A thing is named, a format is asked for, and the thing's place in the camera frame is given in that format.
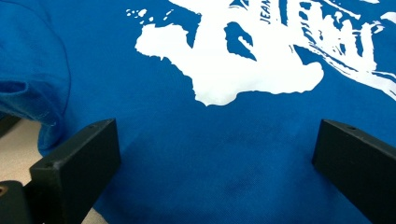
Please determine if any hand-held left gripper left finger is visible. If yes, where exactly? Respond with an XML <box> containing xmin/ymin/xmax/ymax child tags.
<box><xmin>23</xmin><ymin>118</ymin><xmax>121</xmax><ymax>224</ymax></box>

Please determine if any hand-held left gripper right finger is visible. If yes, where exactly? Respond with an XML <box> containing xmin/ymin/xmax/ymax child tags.
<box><xmin>311</xmin><ymin>119</ymin><xmax>396</xmax><ymax>224</ymax></box>

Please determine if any blue printed t-shirt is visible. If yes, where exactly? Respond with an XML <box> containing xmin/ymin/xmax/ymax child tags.
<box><xmin>0</xmin><ymin>0</ymin><xmax>396</xmax><ymax>224</ymax></box>

